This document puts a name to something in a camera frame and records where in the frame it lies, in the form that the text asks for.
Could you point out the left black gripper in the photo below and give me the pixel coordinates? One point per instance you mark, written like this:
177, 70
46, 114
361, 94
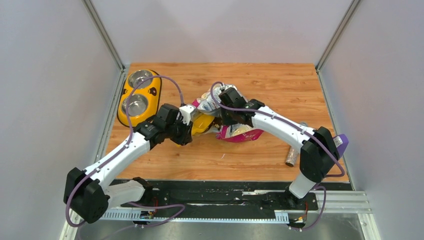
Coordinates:
186, 136

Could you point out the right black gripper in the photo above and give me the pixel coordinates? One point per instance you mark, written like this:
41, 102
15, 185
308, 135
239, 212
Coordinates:
225, 120

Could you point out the pink pet food bag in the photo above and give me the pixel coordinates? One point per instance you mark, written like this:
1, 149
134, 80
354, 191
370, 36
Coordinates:
208, 104

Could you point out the yellow plastic scoop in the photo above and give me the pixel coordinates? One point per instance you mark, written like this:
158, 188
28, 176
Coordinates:
201, 124

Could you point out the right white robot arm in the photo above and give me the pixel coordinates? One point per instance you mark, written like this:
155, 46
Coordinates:
319, 151

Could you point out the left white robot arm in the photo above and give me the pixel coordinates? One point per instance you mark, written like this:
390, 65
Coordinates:
90, 192

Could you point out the yellow double pet bowl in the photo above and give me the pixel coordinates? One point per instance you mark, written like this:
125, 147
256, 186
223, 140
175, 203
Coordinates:
140, 95

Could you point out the glitter cylinder tube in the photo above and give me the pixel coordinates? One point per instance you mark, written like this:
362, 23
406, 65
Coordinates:
292, 157

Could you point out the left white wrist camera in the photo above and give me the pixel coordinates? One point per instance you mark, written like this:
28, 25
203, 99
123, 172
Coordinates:
189, 113

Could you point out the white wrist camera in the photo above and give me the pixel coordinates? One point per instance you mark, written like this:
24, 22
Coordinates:
228, 86
189, 113

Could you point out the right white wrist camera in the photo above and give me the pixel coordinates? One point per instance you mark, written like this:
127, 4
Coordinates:
228, 86

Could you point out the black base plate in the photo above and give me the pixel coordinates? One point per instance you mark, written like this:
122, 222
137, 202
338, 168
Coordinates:
224, 199

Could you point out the aluminium frame rail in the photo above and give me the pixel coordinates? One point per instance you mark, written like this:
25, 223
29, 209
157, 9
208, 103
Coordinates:
329, 202

